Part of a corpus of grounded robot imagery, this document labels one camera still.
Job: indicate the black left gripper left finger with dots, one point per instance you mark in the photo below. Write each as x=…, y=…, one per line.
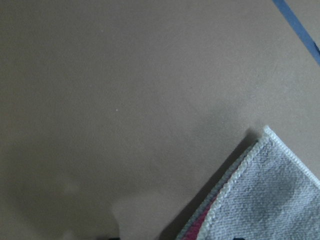
x=106, y=237

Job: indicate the pink towel with grey trim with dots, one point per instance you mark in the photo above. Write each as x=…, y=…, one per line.
x=266, y=194

